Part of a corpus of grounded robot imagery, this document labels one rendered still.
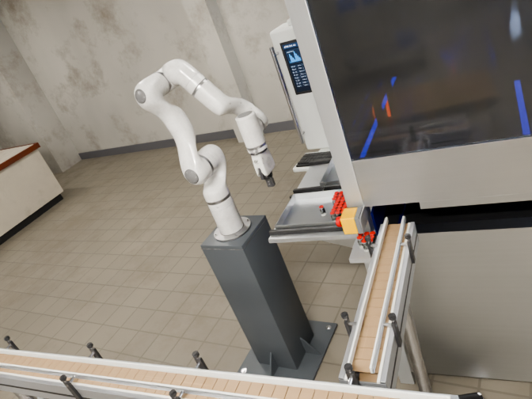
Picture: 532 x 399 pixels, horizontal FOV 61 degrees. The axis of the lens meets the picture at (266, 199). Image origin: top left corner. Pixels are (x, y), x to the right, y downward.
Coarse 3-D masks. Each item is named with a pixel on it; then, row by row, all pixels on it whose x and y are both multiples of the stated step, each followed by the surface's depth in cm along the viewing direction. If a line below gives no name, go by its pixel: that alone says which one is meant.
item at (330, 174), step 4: (332, 160) 239; (332, 164) 238; (328, 168) 231; (332, 168) 236; (328, 172) 231; (332, 172) 232; (324, 176) 225; (328, 176) 230; (332, 176) 228; (336, 176) 227; (320, 180) 221; (324, 180) 225; (328, 180) 226; (332, 180) 217; (336, 180) 216; (320, 184) 220; (324, 184) 219; (328, 184) 219
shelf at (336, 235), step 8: (312, 168) 245; (320, 168) 241; (304, 176) 240; (312, 176) 237; (320, 176) 233; (304, 184) 231; (312, 184) 228; (328, 232) 188; (336, 232) 185; (272, 240) 198; (280, 240) 196; (288, 240) 194; (296, 240) 193; (304, 240) 191; (312, 240) 189; (320, 240) 188
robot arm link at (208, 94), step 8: (208, 80) 180; (200, 88) 177; (208, 88) 178; (216, 88) 180; (200, 96) 178; (208, 96) 178; (216, 96) 178; (224, 96) 179; (208, 104) 179; (216, 104) 178; (224, 104) 178; (232, 104) 182; (240, 104) 185; (248, 104) 186; (216, 112) 180; (224, 112) 181; (232, 112) 187; (240, 112) 188; (256, 112) 187; (264, 120) 186; (264, 128) 188
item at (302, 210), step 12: (312, 192) 214; (324, 192) 212; (288, 204) 212; (300, 204) 215; (312, 204) 211; (324, 204) 207; (288, 216) 209; (300, 216) 205; (312, 216) 202; (324, 216) 199; (276, 228) 200; (288, 228) 197
